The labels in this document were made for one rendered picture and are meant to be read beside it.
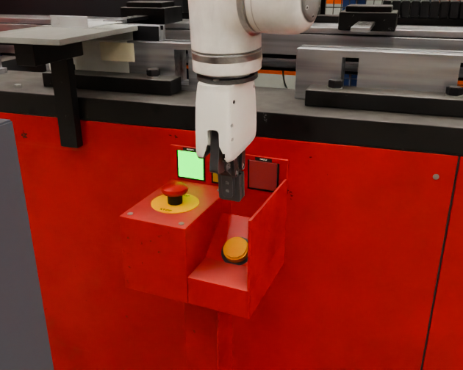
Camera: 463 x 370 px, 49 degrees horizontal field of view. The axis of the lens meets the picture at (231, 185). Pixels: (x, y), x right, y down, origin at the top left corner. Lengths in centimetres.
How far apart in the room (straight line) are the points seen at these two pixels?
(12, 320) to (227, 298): 35
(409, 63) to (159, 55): 48
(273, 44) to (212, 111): 68
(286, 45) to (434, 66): 41
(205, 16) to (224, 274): 35
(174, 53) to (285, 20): 55
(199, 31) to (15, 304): 35
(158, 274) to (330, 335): 45
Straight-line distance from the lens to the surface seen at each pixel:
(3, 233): 41
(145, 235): 73
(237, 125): 62
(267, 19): 56
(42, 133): 114
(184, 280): 73
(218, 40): 59
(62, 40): 90
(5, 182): 40
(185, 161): 83
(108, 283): 121
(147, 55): 110
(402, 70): 98
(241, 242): 76
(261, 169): 78
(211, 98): 61
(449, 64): 98
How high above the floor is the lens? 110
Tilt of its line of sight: 22 degrees down
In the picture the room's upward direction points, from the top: straight up
